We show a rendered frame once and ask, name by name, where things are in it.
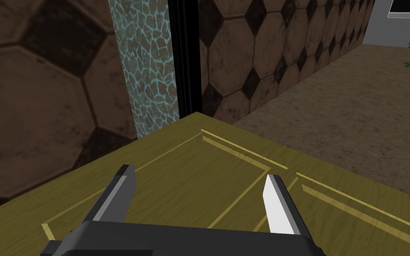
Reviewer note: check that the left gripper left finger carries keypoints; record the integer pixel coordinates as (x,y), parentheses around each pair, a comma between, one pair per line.
(114,201)

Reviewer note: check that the white framed dark window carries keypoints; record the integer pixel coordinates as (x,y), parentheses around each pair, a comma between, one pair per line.
(404,7)

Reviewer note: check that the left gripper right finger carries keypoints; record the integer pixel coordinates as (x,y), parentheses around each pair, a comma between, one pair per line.
(279,209)

